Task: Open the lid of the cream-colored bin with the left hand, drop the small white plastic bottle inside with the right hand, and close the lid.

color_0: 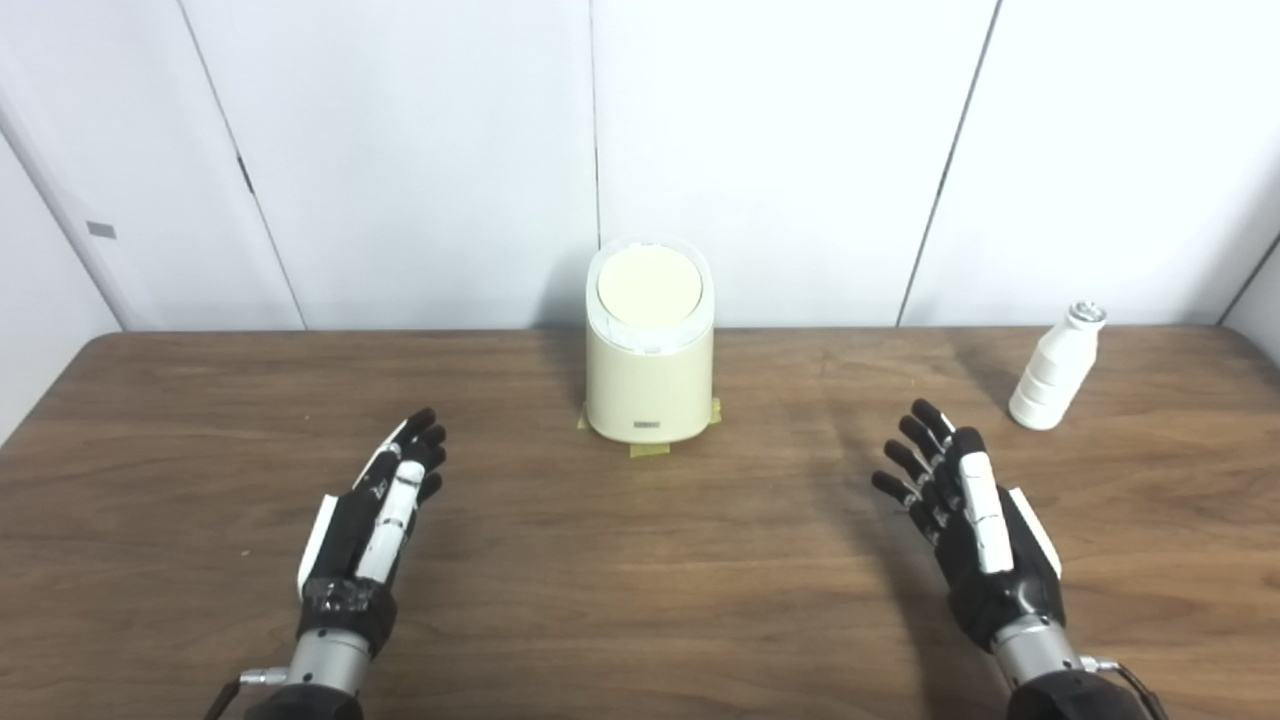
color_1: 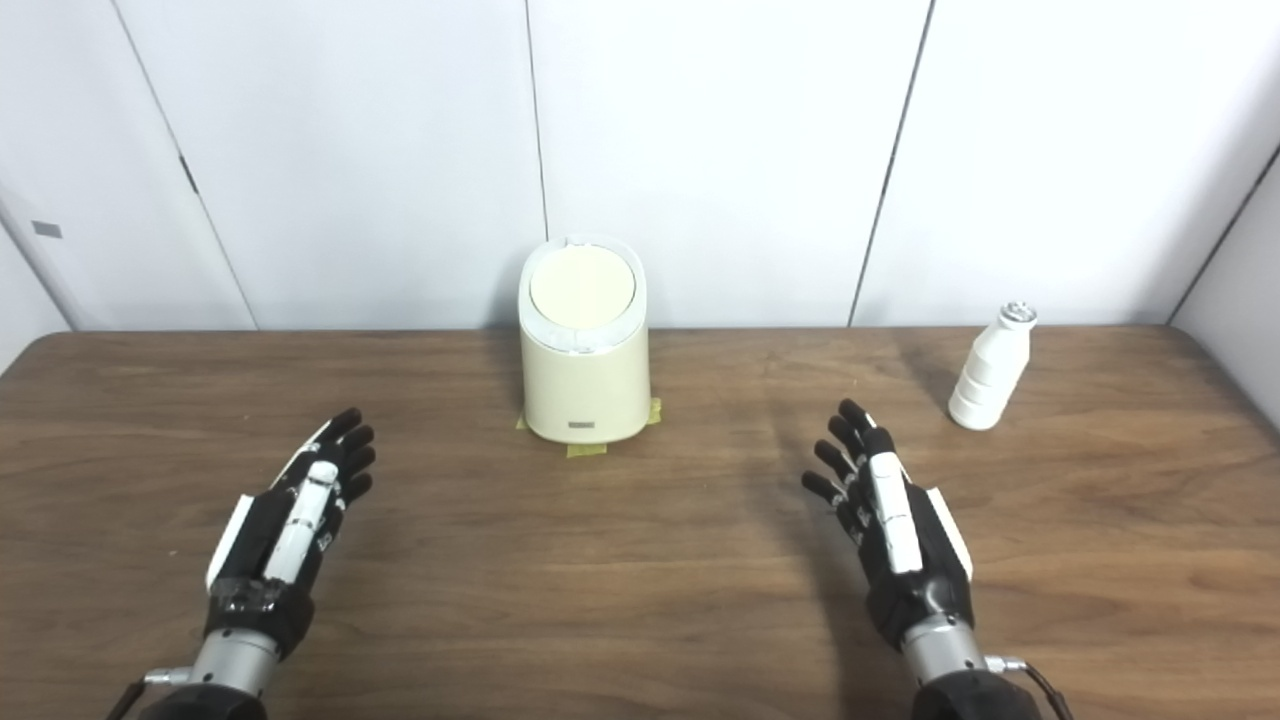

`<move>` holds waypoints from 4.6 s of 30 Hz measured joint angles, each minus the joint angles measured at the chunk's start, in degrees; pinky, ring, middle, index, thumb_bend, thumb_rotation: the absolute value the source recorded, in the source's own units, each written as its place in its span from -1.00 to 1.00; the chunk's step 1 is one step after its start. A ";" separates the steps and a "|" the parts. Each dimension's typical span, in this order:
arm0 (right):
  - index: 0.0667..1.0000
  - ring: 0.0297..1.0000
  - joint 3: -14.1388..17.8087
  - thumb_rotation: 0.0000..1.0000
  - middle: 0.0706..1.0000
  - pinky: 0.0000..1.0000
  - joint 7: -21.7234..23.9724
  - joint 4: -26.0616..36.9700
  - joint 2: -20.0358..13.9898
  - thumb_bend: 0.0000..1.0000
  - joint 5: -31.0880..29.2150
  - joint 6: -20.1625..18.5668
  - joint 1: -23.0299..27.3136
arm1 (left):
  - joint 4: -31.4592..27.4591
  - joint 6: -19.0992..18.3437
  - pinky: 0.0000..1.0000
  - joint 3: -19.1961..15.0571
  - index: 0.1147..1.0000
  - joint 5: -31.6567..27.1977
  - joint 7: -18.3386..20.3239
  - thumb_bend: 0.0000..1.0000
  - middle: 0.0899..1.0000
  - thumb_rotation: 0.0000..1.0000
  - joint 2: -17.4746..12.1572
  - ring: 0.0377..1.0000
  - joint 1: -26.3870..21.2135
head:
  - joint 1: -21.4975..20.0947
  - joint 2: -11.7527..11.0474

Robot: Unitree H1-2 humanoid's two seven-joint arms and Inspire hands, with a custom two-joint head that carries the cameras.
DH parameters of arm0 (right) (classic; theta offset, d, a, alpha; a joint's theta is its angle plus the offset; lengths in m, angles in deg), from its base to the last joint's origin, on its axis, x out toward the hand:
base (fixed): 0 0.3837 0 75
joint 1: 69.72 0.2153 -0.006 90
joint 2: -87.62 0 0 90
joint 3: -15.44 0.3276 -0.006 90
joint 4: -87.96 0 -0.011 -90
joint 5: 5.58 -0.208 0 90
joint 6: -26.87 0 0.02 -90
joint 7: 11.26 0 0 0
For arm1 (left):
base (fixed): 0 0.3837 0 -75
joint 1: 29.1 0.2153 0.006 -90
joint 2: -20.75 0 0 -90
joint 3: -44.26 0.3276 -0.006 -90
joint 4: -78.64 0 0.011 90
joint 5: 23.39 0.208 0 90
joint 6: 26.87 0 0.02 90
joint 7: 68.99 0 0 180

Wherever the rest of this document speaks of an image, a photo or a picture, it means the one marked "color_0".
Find cream-colored bin with lid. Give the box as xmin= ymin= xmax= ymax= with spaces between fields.
xmin=585 ymin=237 xmax=714 ymax=444

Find small white plastic bottle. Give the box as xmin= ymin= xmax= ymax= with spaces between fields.
xmin=1008 ymin=301 xmax=1107 ymax=431

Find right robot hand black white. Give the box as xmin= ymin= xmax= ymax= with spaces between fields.
xmin=872 ymin=399 xmax=1064 ymax=653

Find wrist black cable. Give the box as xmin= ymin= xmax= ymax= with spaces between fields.
xmin=205 ymin=668 xmax=291 ymax=720
xmin=1080 ymin=655 xmax=1171 ymax=720

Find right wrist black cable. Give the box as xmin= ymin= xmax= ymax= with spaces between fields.
xmin=1080 ymin=655 xmax=1171 ymax=720

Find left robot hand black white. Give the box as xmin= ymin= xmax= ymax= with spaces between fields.
xmin=297 ymin=407 xmax=448 ymax=656

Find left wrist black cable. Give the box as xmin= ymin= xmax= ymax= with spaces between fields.
xmin=205 ymin=668 xmax=291 ymax=720

